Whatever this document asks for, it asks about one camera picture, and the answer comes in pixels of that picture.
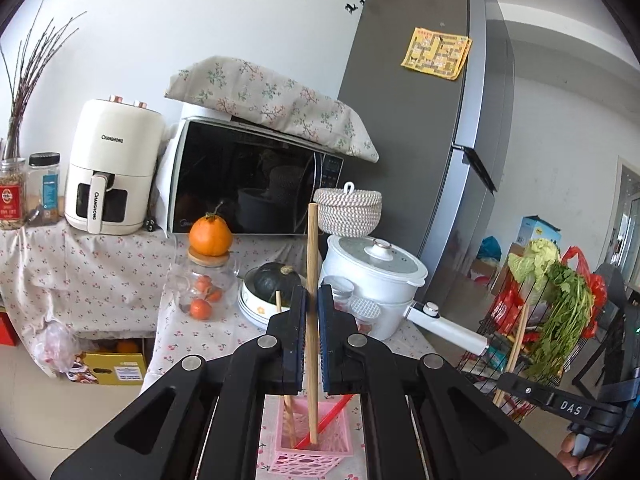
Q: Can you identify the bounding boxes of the person's right hand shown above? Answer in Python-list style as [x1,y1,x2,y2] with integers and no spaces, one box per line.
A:
[558,431,602,480]

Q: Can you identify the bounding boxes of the yellow paper sheets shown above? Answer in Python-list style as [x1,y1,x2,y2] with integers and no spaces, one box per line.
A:
[400,27,474,83]

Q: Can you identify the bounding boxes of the dark green squash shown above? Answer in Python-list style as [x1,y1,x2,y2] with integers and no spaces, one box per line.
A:
[252,262,301,303]

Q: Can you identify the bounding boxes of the red plastic chopstick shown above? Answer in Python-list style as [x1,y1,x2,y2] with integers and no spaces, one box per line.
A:
[296,394,359,451]

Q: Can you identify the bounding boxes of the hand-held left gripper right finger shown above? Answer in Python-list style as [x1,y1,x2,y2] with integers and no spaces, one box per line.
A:
[319,284,572,480]

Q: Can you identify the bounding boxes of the clear plastic bag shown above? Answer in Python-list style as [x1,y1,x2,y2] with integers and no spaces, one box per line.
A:
[30,319,84,380]

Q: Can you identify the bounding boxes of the dried branches in vase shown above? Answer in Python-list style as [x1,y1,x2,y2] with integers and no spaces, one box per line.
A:
[0,0,89,162]

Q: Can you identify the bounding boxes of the small glass jar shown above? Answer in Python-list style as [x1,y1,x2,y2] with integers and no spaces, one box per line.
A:
[320,275,356,312]

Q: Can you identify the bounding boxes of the grey refrigerator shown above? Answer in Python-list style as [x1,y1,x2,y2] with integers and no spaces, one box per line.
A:
[336,0,517,312]

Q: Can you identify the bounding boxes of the red label glass jar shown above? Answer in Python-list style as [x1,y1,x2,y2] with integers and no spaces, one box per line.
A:
[0,157,27,231]

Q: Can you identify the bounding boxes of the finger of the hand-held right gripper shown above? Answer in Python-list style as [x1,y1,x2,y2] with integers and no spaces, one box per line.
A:
[496,371,597,418]

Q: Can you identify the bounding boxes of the black microwave oven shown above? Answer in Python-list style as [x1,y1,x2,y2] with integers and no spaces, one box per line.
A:
[161,116,346,237]

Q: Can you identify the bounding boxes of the red box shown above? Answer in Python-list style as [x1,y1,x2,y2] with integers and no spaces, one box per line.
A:
[0,310,21,347]

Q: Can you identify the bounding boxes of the green leafy herbs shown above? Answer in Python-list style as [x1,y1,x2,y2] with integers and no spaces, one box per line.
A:
[524,260,597,382]

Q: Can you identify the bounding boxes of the white door frame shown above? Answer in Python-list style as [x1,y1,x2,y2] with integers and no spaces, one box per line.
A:
[601,156,640,272]

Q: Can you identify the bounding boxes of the long wooden chopstick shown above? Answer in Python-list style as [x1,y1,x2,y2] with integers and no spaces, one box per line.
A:
[307,203,321,445]

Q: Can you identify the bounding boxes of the woven basket with lid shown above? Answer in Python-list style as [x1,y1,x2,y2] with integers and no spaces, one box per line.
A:
[313,182,384,238]

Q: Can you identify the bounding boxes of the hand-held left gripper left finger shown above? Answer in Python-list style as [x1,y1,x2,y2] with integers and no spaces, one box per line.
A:
[50,286,307,480]

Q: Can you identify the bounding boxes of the patterned lid glass jar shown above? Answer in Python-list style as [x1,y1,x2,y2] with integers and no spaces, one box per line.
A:
[347,297,384,335]

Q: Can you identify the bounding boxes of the yellow cardboard box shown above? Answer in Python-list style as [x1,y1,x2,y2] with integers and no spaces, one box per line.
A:
[74,338,149,387]

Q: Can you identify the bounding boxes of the black lid plastic jar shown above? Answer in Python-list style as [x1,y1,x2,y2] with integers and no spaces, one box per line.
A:
[26,152,64,227]

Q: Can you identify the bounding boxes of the pink plastic basket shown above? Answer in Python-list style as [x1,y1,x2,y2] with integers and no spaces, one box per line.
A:
[257,399,362,477]

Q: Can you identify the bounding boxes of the blue plastic bag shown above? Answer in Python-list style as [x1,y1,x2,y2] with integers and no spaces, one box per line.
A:
[476,236,503,262]

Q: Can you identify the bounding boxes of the glass jar with wooden lid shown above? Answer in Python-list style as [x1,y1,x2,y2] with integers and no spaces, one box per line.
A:
[171,245,242,323]

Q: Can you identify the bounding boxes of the white pot with lid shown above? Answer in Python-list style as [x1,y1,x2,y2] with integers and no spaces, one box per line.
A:
[320,233,494,357]

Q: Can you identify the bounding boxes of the napa cabbage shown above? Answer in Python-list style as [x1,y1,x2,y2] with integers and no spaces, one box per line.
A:
[507,238,562,284]

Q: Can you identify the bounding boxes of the orange pumpkin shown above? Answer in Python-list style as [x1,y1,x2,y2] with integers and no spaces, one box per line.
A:
[188,201,234,257]

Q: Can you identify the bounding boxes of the white air fryer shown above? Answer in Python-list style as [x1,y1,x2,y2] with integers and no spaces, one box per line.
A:
[63,94,169,235]

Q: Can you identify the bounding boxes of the red printed plastic bag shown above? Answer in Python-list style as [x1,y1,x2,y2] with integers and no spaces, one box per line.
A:
[491,280,527,335]

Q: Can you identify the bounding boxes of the black wire rack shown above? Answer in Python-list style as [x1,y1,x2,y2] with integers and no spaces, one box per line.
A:
[456,280,577,423]

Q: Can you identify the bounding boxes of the white floral bowl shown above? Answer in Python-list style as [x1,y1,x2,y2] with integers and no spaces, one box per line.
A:
[237,266,302,332]

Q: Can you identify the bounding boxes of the blue cardboard box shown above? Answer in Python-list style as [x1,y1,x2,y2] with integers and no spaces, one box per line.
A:
[515,215,563,252]

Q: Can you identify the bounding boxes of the floral cloth cover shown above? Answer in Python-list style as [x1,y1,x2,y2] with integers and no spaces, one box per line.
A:
[164,55,381,164]

